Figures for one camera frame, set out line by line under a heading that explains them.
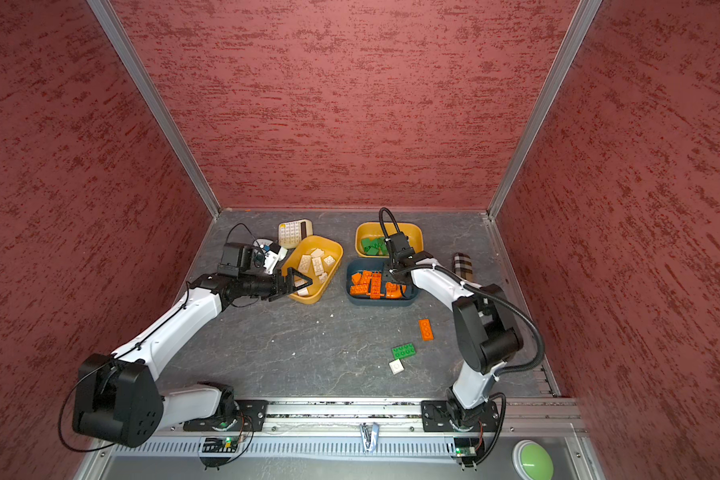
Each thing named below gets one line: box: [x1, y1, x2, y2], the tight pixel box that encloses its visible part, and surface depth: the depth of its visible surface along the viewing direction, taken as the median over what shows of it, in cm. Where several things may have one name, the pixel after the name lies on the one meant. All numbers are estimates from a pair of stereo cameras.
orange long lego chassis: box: [366, 271, 385, 300], surface depth 100 cm
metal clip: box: [360, 422, 380, 453], surface depth 72 cm
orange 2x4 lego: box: [349, 284, 369, 296], surface depth 97 cm
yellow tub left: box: [281, 236, 344, 305], surface depth 105 cm
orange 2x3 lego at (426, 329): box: [418, 318, 435, 341], surface depth 91 cm
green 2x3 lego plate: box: [392, 343, 416, 360], surface depth 85 cm
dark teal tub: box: [345, 259, 419, 307], surface depth 99 cm
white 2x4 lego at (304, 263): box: [298, 254, 312, 274], surface depth 105 cm
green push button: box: [512, 439, 554, 480], surface depth 69 cm
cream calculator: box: [278, 219, 314, 249], surface depth 115 cm
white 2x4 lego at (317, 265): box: [312, 256, 324, 276], surface depth 105 cm
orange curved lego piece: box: [388, 282, 407, 299], surface depth 97 cm
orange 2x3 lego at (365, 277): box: [360, 270, 373, 285], surface depth 102 cm
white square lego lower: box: [388, 359, 405, 375], surface depth 84 cm
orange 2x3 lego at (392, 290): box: [385, 282, 401, 299], surface depth 97 cm
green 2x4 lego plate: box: [376, 238, 389, 255], surface depth 109 cm
